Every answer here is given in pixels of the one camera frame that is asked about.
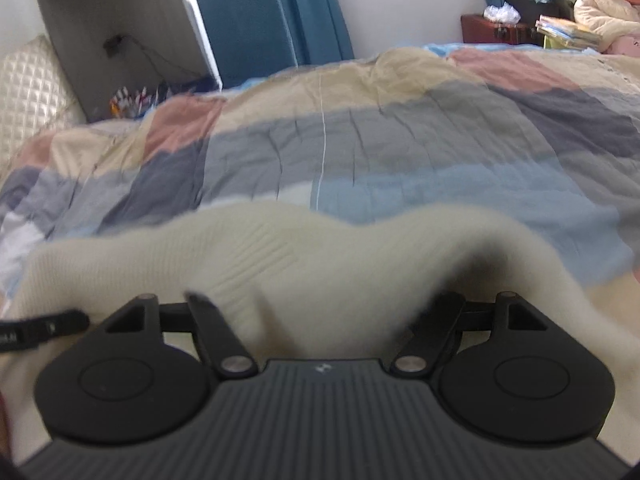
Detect red storage box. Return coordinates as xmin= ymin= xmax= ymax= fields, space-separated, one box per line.
xmin=460 ymin=14 xmax=544 ymax=46

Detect quilted cream headboard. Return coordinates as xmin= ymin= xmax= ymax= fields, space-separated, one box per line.
xmin=1 ymin=35 xmax=87 ymax=174

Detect patchwork pastel quilt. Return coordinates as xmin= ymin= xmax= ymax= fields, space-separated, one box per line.
xmin=1 ymin=48 xmax=639 ymax=323

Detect black wall charger cable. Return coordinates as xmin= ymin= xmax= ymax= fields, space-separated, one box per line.
xmin=102 ymin=32 xmax=212 ymax=84

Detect blue curtain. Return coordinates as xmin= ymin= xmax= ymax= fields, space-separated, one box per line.
xmin=280 ymin=0 xmax=355 ymax=65

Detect blue upholstered chair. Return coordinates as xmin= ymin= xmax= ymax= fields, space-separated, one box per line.
xmin=196 ymin=0 xmax=298 ymax=88

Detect stack of folded papers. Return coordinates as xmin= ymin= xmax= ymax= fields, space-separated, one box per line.
xmin=536 ymin=15 xmax=602 ymax=50

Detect cream fleece sweater blue stripes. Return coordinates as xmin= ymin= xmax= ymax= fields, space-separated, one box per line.
xmin=3 ymin=202 xmax=639 ymax=461

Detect cream pile of bedding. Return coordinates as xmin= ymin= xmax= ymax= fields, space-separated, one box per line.
xmin=573 ymin=0 xmax=640 ymax=52

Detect toiletry bottles cluster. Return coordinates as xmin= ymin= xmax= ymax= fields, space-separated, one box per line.
xmin=108 ymin=84 xmax=174 ymax=119

